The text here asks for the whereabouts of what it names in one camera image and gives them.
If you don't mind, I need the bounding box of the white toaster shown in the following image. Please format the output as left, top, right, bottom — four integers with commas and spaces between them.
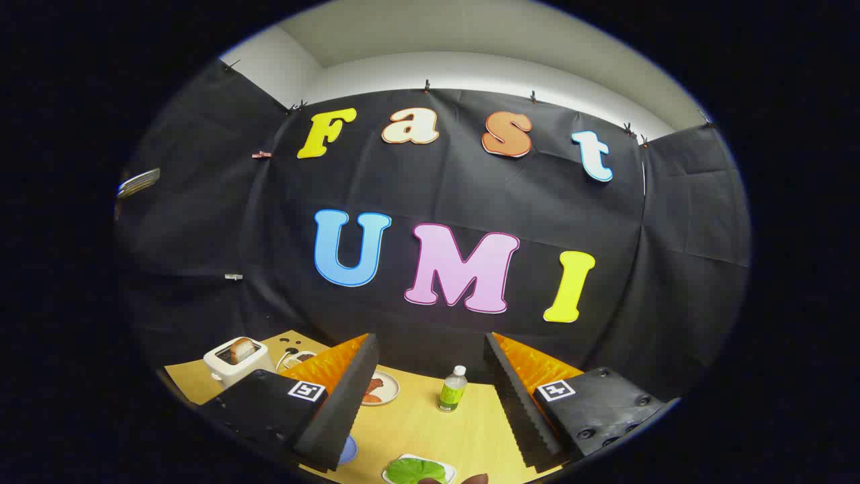
203, 336, 275, 389

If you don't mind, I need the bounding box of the green label plastic bottle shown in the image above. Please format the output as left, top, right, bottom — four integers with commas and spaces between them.
437, 365, 468, 413

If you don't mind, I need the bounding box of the grey ribbed object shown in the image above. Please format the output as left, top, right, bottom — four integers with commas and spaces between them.
118, 168, 162, 199

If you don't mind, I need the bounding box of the round white plate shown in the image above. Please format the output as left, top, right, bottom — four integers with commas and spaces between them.
361, 370, 401, 406

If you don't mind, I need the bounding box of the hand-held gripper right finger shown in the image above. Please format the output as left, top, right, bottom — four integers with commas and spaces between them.
484, 332, 681, 473

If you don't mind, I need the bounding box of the green lettuce leaf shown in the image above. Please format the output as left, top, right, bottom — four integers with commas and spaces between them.
387, 458, 447, 484

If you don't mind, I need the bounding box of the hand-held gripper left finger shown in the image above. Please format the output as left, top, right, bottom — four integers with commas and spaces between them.
198, 333, 380, 473

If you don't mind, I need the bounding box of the white square plate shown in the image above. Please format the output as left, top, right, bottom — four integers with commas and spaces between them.
382, 454, 457, 484

